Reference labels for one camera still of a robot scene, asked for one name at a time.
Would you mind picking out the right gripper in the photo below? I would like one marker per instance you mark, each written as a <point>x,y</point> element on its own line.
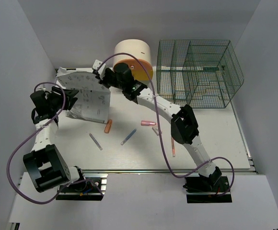
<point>104,80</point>

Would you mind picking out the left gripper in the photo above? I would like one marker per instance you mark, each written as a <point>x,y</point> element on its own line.
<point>69,100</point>

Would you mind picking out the white paper booklet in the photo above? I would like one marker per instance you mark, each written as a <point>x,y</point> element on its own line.
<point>93,99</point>

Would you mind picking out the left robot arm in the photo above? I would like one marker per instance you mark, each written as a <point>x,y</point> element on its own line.
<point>45,165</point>

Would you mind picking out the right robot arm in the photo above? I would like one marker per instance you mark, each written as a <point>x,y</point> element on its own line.
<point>184,126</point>

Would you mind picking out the round drawer storage box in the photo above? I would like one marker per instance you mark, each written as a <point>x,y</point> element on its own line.
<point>140,50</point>

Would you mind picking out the orange highlighter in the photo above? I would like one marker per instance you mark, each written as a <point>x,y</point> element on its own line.
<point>108,126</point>

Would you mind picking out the pink highlighter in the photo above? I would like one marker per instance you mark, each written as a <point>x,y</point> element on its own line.
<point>147,123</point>

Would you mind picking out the purple pen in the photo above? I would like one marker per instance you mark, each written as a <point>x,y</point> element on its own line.
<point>95,141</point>

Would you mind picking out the blue pen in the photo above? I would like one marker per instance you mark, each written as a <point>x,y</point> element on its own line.
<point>128,137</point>

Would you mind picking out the white eraser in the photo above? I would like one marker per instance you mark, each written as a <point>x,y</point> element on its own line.
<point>156,131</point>

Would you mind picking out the orange pen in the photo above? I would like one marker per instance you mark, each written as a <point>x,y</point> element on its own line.
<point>173,147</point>

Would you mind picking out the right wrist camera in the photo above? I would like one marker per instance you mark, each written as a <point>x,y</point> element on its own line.
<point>99,68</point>

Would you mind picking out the green wire mesh organizer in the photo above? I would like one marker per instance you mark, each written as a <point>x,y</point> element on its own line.
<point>204,74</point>

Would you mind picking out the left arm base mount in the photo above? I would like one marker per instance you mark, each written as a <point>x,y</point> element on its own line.
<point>93,189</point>

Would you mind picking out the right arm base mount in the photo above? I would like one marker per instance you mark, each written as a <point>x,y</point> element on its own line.
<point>200,192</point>

